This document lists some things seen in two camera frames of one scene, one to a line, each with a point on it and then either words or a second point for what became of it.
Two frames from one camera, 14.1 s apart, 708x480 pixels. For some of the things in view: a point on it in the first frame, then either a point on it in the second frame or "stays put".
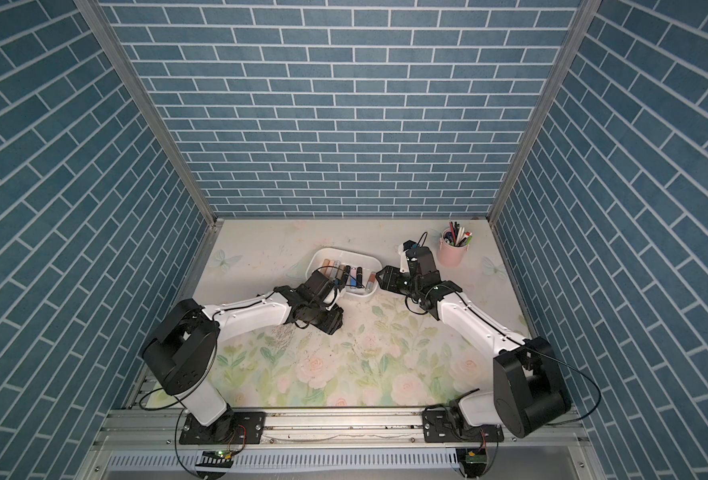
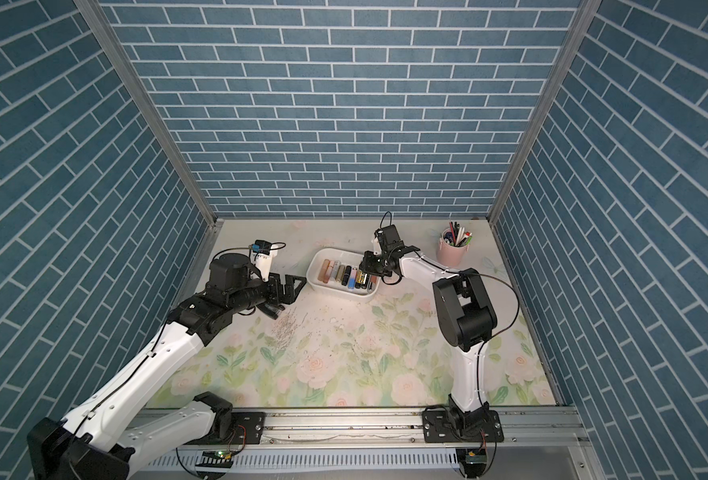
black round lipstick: x=346 y=273 stays put
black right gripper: x=391 y=279 -> x=368 y=268
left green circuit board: x=216 y=458 stays put
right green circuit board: x=473 y=461 stays put
